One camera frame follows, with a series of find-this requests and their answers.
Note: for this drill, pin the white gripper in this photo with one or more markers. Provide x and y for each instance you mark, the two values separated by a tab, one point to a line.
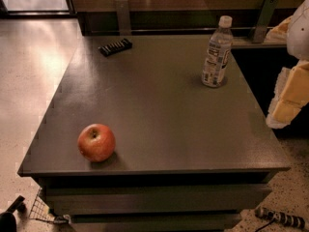
299	33

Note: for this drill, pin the red apple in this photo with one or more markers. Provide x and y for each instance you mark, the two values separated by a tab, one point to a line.
96	143

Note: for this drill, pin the black rxbar chocolate bar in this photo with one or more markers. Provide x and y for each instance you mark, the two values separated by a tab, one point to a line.
116	47

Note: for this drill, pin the clear plastic water bottle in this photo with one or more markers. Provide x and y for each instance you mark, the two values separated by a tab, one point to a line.
218	52

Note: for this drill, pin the black white power strip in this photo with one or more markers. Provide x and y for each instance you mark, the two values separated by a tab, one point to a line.
282	218

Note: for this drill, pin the dark drawer cabinet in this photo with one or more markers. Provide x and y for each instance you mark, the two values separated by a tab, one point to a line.
187	157

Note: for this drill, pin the black object on floor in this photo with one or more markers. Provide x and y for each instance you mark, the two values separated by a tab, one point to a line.
7	218

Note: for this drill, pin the right metal bracket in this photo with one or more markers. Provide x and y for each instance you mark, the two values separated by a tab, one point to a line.
259	31

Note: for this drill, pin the metal bracket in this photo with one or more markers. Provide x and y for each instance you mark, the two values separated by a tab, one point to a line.
123	17
259	31

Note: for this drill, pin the left metal bracket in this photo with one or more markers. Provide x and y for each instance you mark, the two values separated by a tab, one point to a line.
123	17

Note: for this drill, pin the wire mesh basket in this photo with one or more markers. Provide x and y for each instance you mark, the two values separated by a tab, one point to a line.
41	212

